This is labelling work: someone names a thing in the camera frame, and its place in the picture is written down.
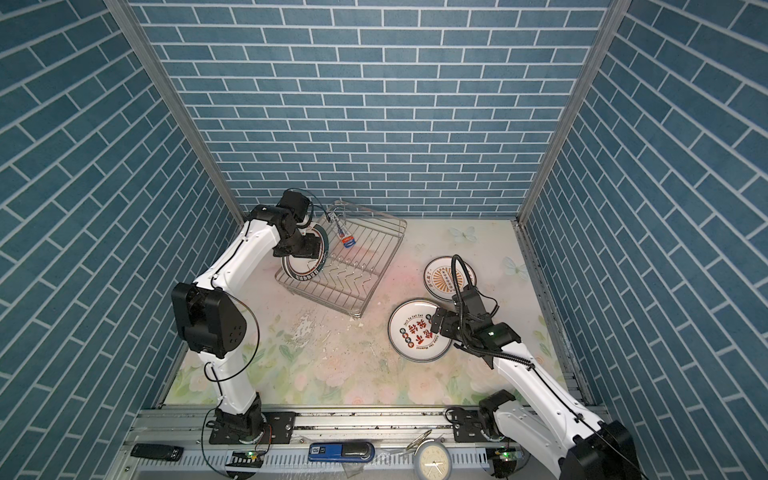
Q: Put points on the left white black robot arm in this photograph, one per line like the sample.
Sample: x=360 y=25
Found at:
x=208 y=315

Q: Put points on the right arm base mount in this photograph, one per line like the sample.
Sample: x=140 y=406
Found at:
x=476 y=426

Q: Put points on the round white clock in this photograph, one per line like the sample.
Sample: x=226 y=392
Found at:
x=432 y=461

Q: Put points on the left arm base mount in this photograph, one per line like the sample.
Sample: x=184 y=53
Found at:
x=263 y=428

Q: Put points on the blue black device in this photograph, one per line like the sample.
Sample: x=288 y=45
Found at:
x=341 y=452

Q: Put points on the metal wire dish rack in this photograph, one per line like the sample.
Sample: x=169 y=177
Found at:
x=350 y=276

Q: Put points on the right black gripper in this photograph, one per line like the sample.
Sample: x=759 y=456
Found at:
x=449 y=317

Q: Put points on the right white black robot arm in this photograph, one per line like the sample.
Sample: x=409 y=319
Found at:
x=565 y=436

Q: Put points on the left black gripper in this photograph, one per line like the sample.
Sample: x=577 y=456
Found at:
x=311 y=247

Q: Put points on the just eat text plate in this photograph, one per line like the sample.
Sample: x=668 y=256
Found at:
x=409 y=332

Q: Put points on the thin red rim plate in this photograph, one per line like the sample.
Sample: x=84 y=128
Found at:
x=438 y=279

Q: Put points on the black remote control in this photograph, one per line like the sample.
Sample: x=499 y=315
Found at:
x=158 y=452

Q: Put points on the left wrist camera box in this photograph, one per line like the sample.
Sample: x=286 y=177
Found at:
x=299 y=205

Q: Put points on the red ring plate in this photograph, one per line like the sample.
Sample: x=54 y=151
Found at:
x=305 y=269

